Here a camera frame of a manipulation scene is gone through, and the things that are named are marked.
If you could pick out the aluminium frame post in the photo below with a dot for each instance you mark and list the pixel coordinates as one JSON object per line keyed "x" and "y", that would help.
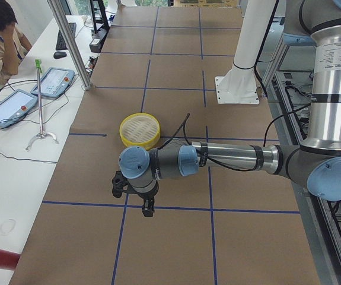
{"x": 62, "y": 22}

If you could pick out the seated person in beige shirt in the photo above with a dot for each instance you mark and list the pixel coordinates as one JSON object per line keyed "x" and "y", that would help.
{"x": 13, "y": 43}

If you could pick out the far teach pendant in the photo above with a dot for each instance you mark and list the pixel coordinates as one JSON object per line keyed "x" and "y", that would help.
{"x": 55, "y": 81}

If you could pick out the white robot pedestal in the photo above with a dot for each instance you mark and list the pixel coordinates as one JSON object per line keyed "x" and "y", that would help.
{"x": 239, "y": 86}

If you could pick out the black computer mouse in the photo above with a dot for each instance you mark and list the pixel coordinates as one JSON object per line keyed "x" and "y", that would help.
{"x": 59, "y": 55}

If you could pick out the yellow bamboo steamer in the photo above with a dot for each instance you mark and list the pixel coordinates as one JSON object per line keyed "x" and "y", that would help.
{"x": 140, "y": 129}

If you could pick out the teach pendant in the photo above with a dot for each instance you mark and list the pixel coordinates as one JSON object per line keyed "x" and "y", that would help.
{"x": 14, "y": 107}
{"x": 55, "y": 81}

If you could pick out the metal reacher grabber tool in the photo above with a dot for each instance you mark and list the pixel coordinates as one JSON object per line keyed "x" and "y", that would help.
{"x": 42, "y": 133}

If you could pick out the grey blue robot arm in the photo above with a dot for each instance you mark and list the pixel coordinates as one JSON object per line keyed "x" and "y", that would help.
{"x": 315, "y": 164}

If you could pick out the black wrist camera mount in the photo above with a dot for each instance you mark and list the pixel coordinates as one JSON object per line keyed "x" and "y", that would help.
{"x": 120, "y": 185}

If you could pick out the black box device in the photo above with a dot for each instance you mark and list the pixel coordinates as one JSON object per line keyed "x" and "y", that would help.
{"x": 98, "y": 40}

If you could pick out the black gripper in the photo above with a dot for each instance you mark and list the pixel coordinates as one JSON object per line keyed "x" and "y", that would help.
{"x": 147, "y": 196}

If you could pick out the near teach pendant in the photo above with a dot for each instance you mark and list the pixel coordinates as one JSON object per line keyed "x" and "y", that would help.
{"x": 14, "y": 107}

